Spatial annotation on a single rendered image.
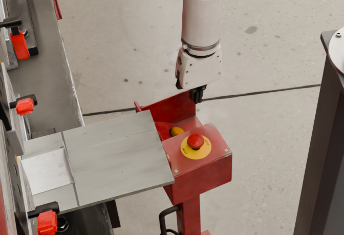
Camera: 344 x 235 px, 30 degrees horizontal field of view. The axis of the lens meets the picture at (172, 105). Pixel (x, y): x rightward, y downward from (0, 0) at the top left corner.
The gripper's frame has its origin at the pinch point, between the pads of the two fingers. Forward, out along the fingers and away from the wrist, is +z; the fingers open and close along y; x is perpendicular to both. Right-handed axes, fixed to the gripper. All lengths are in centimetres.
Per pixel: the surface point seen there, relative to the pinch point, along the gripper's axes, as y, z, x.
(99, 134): -28.6, -13.3, -13.6
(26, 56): -38.0, -28.9, -3.3
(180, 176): -10.9, 8.1, -15.0
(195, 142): -5.1, 3.8, -10.5
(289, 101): 70, 78, 47
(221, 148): 0.5, 6.3, -12.9
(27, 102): -43, -44, -29
